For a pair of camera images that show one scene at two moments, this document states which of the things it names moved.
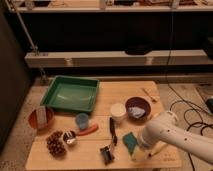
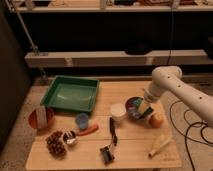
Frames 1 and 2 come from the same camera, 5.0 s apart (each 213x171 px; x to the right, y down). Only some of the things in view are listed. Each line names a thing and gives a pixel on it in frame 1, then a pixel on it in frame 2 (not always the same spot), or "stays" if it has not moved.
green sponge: (130, 142) → (137, 101)
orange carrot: (88, 130) stays
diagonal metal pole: (43, 78) stays
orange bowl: (41, 118) stays
